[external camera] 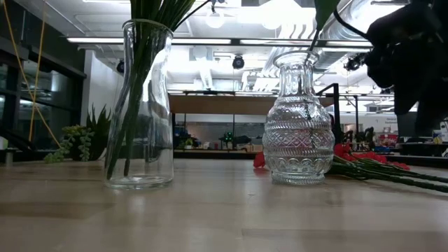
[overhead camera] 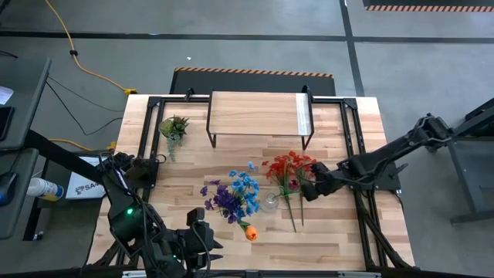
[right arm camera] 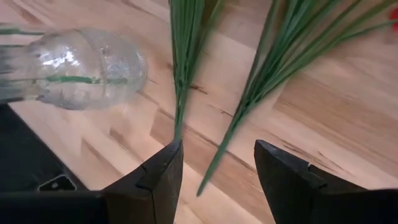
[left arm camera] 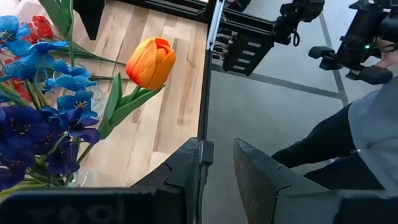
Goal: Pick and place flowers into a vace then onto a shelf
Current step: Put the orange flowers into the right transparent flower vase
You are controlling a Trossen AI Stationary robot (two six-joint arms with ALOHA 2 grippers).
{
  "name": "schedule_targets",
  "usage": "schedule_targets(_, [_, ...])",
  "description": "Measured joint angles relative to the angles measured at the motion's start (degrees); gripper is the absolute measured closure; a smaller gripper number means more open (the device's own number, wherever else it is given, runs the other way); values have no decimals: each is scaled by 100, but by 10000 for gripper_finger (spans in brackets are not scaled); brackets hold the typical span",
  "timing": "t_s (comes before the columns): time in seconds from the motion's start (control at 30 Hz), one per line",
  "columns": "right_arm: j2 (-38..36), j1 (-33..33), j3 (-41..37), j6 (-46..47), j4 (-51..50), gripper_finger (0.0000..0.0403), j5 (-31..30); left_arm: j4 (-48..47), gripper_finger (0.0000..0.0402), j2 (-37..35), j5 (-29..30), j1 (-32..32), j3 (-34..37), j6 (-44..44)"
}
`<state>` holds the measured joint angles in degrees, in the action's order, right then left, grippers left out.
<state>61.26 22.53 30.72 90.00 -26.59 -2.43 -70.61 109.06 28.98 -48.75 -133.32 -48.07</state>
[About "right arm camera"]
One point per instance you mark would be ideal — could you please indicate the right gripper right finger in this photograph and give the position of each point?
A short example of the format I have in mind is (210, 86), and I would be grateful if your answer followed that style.
(292, 186)

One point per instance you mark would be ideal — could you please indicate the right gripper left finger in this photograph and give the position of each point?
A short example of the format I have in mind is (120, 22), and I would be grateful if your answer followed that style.
(155, 186)

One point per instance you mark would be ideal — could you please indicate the red artificial flower bunch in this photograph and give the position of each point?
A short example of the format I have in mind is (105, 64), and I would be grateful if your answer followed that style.
(185, 46)
(267, 81)

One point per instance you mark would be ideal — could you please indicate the patterned clear glass vase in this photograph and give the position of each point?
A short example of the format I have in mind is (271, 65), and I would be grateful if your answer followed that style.
(84, 65)

